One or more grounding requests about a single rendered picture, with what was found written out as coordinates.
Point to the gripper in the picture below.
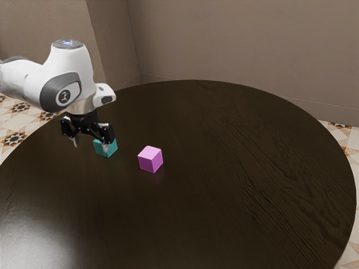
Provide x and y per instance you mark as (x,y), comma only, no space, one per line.
(82,120)

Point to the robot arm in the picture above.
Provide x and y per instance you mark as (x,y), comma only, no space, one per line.
(64,73)

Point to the teal block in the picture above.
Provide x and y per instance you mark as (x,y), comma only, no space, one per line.
(108,150)

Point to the pink block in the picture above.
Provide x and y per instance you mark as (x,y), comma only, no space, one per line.
(150,158)

